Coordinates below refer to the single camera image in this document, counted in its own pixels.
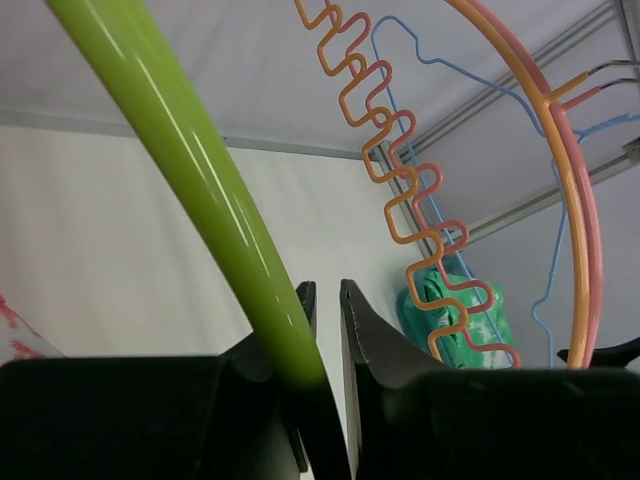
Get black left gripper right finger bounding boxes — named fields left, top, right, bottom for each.
left=339, top=280, right=639, bottom=479

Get green tie-dye garment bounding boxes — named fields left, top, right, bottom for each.
left=395, top=268, right=514, bottom=369

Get light blue wire hanger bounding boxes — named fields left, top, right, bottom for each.
left=371, top=2, right=639, bottom=368

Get orange wavy hanger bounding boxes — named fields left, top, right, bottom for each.
left=294, top=0, right=603, bottom=368

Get red tie-dye trousers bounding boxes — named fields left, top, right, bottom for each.
left=0, top=297, right=64, bottom=365

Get lime green plastic hanger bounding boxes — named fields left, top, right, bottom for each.
left=47, top=1, right=328, bottom=392

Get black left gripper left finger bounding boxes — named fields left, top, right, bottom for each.
left=0, top=280, right=346, bottom=480

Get pink wavy hanger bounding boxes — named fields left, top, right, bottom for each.
left=324, top=1, right=607, bottom=368

